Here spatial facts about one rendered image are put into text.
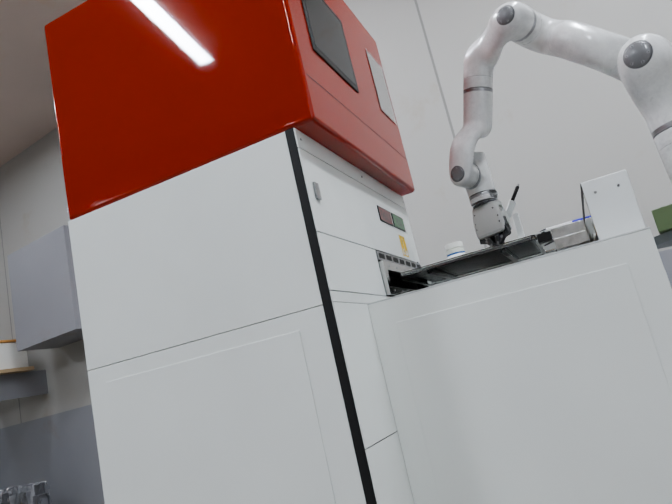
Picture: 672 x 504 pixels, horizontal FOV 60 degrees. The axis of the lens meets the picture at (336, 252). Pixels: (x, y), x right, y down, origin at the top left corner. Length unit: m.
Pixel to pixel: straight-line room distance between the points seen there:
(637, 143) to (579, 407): 2.12
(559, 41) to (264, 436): 1.27
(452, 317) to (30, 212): 5.49
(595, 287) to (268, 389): 0.72
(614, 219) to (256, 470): 0.94
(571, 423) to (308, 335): 0.57
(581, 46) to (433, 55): 2.04
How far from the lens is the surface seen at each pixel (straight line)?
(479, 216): 1.82
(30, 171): 6.52
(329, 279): 1.22
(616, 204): 1.39
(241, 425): 1.33
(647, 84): 1.61
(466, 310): 1.33
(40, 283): 5.45
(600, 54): 1.74
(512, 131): 3.39
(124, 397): 1.53
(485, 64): 1.89
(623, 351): 1.30
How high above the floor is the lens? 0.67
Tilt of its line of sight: 12 degrees up
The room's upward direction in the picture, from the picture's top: 13 degrees counter-clockwise
